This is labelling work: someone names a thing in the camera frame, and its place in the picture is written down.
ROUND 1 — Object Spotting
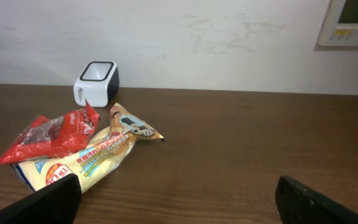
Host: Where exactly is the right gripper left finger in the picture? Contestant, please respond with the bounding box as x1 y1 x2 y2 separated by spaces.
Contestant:
0 174 81 224

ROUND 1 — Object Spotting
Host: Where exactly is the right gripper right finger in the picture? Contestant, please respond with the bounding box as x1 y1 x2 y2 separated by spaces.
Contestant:
275 175 358 224

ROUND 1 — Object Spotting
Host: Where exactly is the yellow wet wipes pack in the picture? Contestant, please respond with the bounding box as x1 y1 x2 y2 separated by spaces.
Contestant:
12 103 165 192

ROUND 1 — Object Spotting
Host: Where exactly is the red snack bag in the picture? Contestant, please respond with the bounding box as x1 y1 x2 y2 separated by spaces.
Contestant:
0 103 100 164

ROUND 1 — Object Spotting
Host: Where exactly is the white barcode scanner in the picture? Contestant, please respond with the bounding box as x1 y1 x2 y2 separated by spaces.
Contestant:
73 61 119 108

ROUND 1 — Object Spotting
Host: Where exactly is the white wall control panel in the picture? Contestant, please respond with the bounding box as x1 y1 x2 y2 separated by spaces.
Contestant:
317 0 358 47

